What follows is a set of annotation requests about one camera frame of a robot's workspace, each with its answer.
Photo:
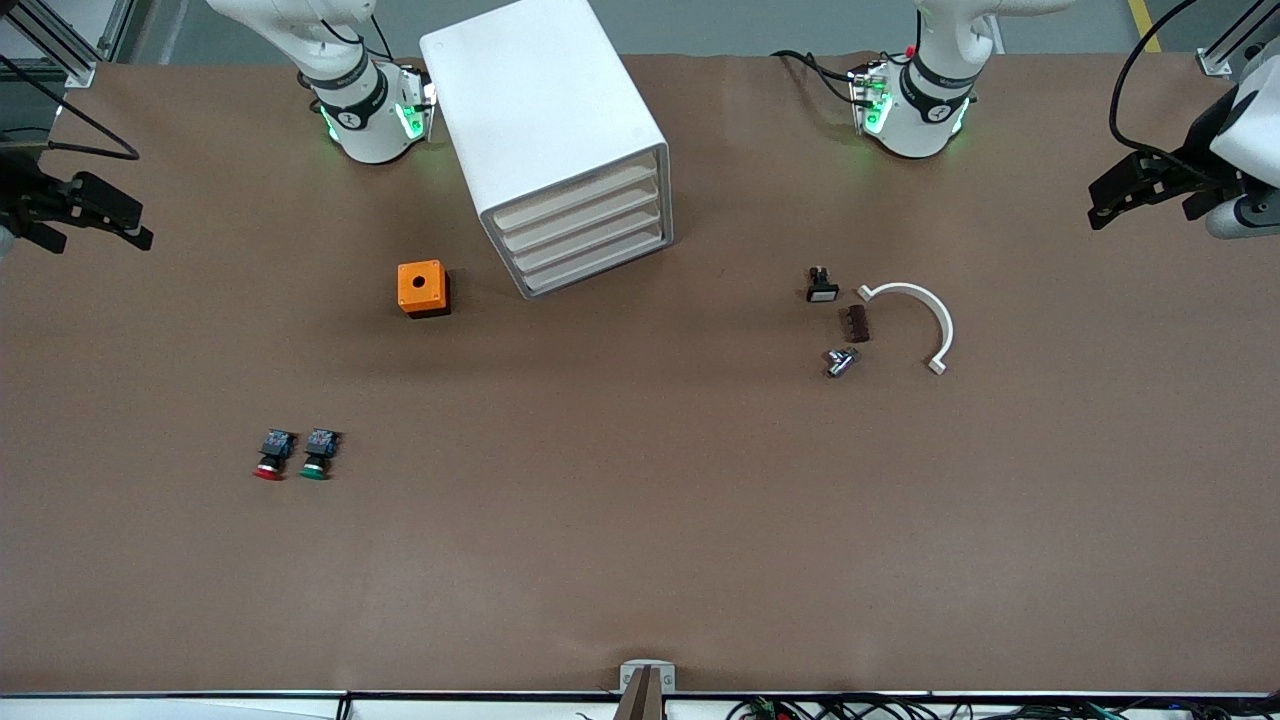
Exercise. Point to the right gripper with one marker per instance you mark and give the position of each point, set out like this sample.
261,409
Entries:
22,197

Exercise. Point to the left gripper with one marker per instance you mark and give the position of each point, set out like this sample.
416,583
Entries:
1193,165

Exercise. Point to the red push button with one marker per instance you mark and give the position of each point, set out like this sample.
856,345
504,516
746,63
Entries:
275,445

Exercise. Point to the white plastic drawer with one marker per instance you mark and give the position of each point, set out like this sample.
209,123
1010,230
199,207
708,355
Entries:
592,236
600,258
575,190
585,213

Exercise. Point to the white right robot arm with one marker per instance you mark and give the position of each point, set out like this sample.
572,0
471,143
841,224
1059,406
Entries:
365,125

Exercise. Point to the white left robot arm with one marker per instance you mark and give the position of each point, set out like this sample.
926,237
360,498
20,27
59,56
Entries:
915,125

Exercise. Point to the green push button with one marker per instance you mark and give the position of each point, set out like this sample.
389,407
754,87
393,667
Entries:
320,443

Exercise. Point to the white drawer cabinet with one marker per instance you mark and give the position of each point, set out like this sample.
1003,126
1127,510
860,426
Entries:
530,100

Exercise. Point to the brown terminal block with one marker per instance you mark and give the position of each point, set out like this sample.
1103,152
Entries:
858,324

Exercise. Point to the orange box with hole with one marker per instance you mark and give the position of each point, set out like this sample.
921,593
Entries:
410,296

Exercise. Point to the small silver metal part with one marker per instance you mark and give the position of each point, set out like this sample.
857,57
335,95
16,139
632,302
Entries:
840,362

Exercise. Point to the aluminium frame profile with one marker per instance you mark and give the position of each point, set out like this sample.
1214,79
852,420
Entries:
1215,62
50,35

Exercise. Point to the white curved plastic bracket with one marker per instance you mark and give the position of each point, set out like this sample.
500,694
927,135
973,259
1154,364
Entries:
908,288

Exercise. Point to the white table edge rail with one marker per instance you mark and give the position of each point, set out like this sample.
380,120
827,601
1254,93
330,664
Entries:
200,708

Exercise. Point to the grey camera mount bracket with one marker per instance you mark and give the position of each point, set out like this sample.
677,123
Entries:
630,678

